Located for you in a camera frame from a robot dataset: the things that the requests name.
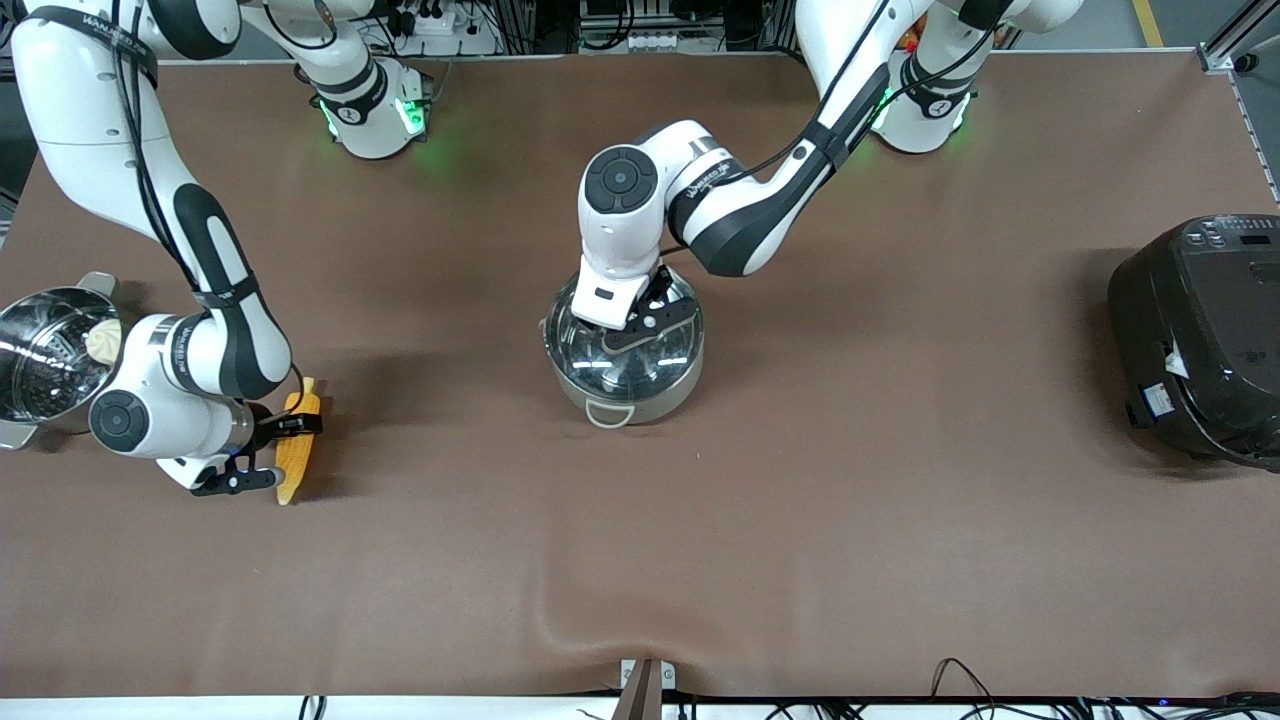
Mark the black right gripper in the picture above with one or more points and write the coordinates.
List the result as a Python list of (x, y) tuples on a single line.
[(264, 429)]

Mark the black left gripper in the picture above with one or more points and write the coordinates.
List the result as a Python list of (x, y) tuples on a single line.
[(659, 284)]

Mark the yellow corn cob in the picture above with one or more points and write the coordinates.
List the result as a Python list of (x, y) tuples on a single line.
[(296, 460)]

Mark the glass pot lid with knob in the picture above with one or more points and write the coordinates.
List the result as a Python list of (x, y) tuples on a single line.
[(600, 370)]

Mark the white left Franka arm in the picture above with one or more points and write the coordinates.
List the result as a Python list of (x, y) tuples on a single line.
[(625, 235)]

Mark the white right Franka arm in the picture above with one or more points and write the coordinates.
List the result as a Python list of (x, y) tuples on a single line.
[(70, 110)]

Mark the grey-green steel cooking pot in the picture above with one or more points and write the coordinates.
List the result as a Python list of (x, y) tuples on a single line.
[(655, 405)]

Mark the stainless steel steamer pot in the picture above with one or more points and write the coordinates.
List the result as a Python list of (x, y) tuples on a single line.
[(40, 350)]

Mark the cream steamed bun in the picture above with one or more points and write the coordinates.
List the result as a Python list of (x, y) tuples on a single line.
[(103, 342)]

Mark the white power strip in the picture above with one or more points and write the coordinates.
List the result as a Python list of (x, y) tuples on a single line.
[(650, 42), (430, 20)]

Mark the dark background equipment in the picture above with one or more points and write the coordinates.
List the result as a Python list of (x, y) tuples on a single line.
[(700, 15)]

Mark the brown table mat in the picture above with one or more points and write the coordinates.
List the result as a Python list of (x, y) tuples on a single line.
[(850, 500)]

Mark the bag of orange food items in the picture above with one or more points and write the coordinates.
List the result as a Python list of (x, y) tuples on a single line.
[(908, 40)]

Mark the white crumpled paper tag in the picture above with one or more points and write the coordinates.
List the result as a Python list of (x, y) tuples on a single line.
[(1175, 362)]

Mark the black electric rice cooker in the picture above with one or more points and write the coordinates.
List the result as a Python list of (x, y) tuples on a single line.
[(1200, 330)]

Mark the metal table clamp bracket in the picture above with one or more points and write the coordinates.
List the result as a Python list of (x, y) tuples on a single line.
[(648, 690)]

